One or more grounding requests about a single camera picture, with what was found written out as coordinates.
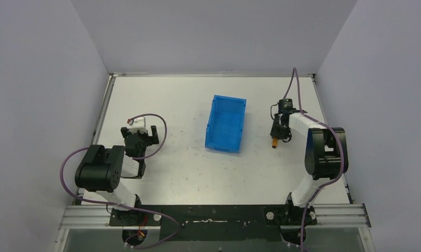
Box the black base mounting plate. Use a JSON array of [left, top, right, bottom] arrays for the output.
[[109, 203, 318, 246]]

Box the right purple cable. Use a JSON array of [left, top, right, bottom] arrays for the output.
[[282, 67, 346, 252]]

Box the blue plastic bin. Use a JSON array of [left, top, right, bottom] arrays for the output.
[[205, 95, 247, 153]]

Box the purple cable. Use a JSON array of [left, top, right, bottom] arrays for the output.
[[282, 67, 346, 252], [59, 113, 181, 250]]

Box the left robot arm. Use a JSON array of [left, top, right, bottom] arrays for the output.
[[75, 125, 159, 225]]

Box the aluminium frame rail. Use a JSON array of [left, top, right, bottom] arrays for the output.
[[60, 204, 371, 229]]

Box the orange black screwdriver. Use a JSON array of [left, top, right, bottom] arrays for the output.
[[272, 138, 278, 149]]

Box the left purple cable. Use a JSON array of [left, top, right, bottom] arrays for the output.
[[59, 113, 181, 250]]

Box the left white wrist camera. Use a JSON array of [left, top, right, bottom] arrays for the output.
[[128, 117, 147, 133]]

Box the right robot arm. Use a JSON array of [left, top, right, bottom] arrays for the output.
[[266, 98, 348, 226]]

